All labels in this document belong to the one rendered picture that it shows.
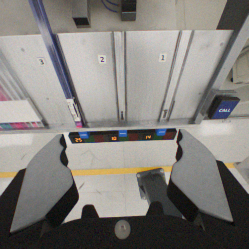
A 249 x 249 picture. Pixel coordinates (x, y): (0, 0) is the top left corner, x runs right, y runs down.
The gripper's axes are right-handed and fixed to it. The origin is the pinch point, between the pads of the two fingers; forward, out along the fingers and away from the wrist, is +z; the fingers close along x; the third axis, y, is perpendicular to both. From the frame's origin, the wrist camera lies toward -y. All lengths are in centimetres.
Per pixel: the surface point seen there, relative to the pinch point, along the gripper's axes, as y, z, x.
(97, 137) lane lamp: 14.2, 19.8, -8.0
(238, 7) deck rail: -13.8, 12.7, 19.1
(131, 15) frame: -20.8, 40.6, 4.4
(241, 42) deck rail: -9.0, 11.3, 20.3
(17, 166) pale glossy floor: 72, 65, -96
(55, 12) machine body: -24, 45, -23
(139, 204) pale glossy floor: 106, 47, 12
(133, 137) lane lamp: 14.7, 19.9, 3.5
